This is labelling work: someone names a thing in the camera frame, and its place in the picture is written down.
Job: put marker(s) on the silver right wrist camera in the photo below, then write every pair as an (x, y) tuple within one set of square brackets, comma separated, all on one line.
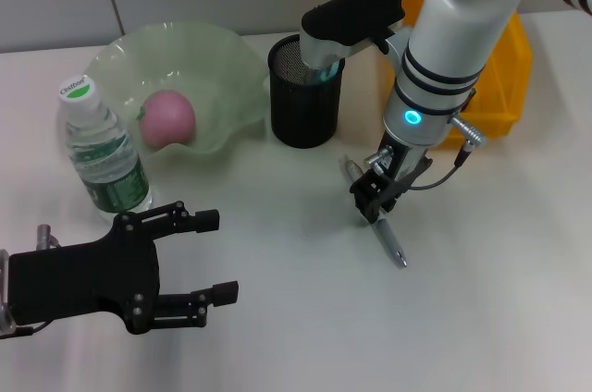
[(347, 17)]

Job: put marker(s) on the silver ballpoint pen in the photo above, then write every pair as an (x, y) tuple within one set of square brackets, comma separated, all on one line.
[(388, 239)]

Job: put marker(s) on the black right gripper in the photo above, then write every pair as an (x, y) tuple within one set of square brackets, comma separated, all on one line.
[(398, 175)]

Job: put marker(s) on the black mesh pen holder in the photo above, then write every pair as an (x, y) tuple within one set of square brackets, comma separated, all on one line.
[(303, 110)]

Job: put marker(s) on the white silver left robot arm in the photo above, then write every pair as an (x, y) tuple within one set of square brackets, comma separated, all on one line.
[(3, 290)]

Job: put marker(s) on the green label water bottle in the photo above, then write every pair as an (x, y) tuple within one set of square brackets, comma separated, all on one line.
[(111, 165)]

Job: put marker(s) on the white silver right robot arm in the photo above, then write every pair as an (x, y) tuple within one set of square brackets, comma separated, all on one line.
[(462, 40)]

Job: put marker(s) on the blue scissors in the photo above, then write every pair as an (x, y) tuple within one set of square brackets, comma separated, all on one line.
[(329, 70)]

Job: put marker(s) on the pale green glass fruit plate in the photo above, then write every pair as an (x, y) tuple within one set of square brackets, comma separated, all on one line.
[(194, 54)]

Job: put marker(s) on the pink peach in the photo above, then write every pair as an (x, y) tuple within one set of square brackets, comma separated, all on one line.
[(166, 119)]

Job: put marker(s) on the yellow plastic storage bin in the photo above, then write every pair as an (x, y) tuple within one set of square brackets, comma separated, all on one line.
[(506, 87)]

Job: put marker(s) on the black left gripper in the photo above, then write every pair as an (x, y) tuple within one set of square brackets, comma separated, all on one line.
[(83, 281)]

